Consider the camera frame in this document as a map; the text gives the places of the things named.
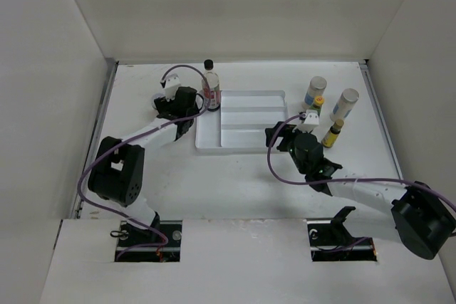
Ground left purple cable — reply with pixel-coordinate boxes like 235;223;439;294
76;64;210;261

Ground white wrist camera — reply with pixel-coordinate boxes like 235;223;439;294
160;73;182;101
297;110;319;133

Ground white shaker blue label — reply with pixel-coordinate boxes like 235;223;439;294
330;88;359;122
302;76;327;110

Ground white shaker blue label right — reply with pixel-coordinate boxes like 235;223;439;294
330;88;359;122

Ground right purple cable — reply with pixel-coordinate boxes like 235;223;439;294
266;113;456;212

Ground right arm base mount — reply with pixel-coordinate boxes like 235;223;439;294
306;206;377;262

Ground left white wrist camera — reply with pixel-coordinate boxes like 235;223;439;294
160;73;182;101

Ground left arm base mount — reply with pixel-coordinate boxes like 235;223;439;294
110;221;182;263

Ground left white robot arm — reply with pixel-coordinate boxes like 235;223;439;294
88;86;202;246

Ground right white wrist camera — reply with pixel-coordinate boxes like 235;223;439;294
297;110;319;133

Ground green bottle yellow cap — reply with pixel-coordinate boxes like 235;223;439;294
310;95;325;115

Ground white shaker blue label left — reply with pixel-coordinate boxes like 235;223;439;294
302;76;327;110

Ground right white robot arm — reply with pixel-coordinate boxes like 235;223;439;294
265;122;455;260

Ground dark sauce bottle black cap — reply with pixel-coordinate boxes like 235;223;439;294
202;59;221;112

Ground purple cable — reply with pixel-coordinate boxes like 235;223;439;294
76;64;210;261
266;113;456;212

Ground small yellow label bottle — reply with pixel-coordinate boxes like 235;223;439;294
321;119;344;148

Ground white divided organizer tray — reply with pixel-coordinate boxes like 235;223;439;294
195;90;288;155

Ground spice jar orange contents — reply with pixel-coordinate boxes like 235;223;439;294
151;93;164;110

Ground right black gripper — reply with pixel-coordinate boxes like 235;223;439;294
265;121;312;174

